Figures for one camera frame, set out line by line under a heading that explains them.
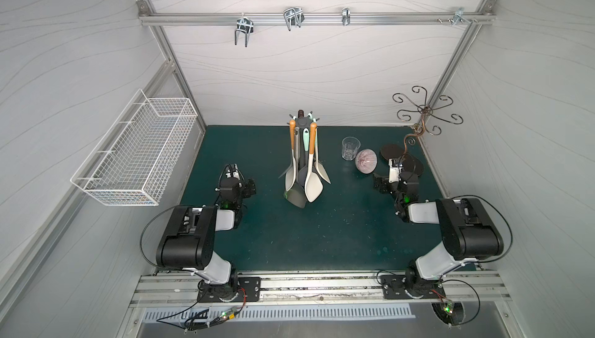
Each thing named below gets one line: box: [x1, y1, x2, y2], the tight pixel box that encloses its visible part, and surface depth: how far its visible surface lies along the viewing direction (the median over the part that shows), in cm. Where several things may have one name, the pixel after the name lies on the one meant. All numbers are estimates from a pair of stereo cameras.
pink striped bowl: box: [354, 148, 379, 175], surface depth 106 cm
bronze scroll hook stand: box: [379, 85, 464, 176], surface depth 88 cm
